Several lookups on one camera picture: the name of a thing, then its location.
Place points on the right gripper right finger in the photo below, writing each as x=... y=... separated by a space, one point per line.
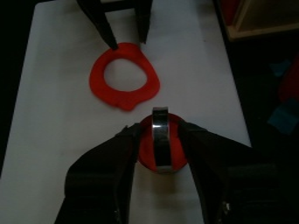
x=233 y=180

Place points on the round metal dough cutter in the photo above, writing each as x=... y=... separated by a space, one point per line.
x=160 y=137

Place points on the orange dough disc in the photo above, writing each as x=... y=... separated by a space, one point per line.
x=145 y=145

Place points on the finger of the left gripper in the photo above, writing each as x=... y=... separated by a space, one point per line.
x=141 y=20
x=99 y=20

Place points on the red front wooden drawer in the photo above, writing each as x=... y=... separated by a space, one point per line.
x=229 y=7

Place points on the wooden drawer cabinet box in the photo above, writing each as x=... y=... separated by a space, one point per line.
x=268 y=17

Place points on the blue tape piece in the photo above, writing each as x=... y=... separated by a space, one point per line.
x=284 y=116

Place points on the red plastic cup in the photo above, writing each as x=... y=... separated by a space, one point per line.
x=291 y=81

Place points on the white cutting board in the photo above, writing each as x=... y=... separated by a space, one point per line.
x=57 y=131

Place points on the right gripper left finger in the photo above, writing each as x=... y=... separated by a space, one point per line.
x=100 y=180

